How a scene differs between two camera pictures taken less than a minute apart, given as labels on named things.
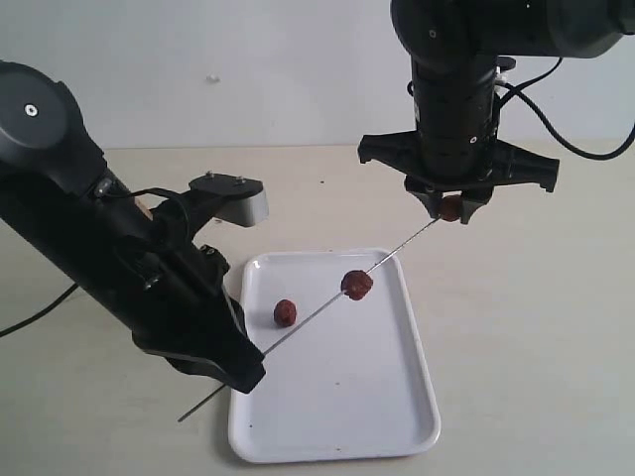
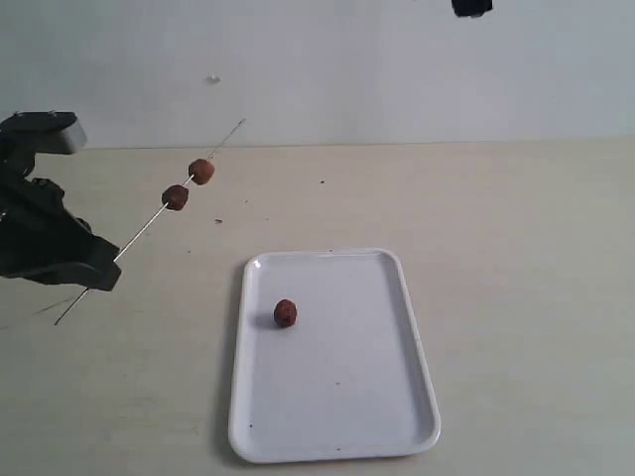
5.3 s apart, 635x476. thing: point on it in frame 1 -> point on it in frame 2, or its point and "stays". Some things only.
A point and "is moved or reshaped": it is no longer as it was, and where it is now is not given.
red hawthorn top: x=451 y=207 -> x=202 y=170
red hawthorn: x=285 y=312 stays
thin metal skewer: x=314 y=315 -> x=153 y=220
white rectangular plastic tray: x=346 y=372 stays
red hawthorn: x=356 y=284 is moved or reshaped
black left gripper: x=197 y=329 -> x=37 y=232
